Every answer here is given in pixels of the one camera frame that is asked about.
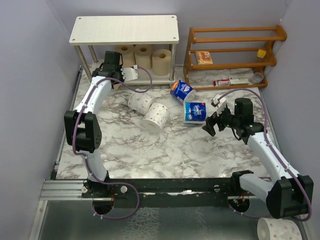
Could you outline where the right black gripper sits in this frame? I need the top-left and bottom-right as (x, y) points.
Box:
(202, 104), (241, 136)

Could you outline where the blue roll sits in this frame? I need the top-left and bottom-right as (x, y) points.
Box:
(170, 80), (196, 104)
(182, 102), (207, 125)

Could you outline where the brown paper roll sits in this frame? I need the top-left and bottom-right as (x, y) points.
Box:
(115, 45), (136, 68)
(134, 44), (154, 70)
(152, 49), (171, 76)
(113, 83), (122, 90)

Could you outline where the white red-dotted roll front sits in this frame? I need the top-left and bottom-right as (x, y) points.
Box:
(142, 102), (170, 133)

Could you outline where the white red-dotted roll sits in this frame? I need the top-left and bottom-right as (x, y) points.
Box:
(127, 92), (157, 115)
(142, 102), (170, 133)

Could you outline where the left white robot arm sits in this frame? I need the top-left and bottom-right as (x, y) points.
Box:
(64, 51), (123, 198)

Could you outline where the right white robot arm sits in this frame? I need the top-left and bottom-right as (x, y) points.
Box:
(203, 94), (314, 219)

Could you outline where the white two-tier shelf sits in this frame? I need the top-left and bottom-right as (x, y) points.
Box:
(69, 15), (179, 85)

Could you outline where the red white box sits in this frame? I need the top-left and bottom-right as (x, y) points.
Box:
(213, 79), (231, 87)

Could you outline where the white red-dotted roll rear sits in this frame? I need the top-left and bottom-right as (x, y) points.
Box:
(127, 92), (157, 115)

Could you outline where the white green box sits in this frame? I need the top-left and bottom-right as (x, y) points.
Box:
(229, 77), (250, 86)

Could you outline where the orange patterned booklet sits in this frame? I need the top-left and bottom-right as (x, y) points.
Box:
(195, 51), (213, 65)

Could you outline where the clear plastic cup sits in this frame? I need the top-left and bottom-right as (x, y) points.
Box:
(251, 72), (264, 84)

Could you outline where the brown wooden rack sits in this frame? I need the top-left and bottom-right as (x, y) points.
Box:
(183, 25), (288, 84)

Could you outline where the yellow cap jar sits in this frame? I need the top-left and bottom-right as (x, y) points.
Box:
(256, 48), (267, 59)

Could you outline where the black base crossbar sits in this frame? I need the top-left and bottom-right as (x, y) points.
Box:
(81, 177), (252, 208)

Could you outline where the white dotted roll bottom corner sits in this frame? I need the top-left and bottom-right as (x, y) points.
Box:
(257, 218), (302, 240)

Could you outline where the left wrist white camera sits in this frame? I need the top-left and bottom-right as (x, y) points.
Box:
(120, 65), (139, 82)

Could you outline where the wrist white camera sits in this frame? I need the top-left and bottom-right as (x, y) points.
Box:
(120, 65), (139, 82)
(211, 94), (227, 116)

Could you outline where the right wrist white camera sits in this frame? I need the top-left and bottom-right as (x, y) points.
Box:
(211, 94), (227, 116)

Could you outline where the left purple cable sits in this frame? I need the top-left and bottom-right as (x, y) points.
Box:
(72, 65), (154, 186)

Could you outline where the purple cable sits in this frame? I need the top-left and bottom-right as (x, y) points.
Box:
(214, 88), (313, 222)
(72, 65), (154, 186)

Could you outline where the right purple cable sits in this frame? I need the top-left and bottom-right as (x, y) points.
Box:
(214, 88), (313, 222)

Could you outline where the aluminium rail frame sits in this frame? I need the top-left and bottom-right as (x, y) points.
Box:
(38, 178), (87, 202)

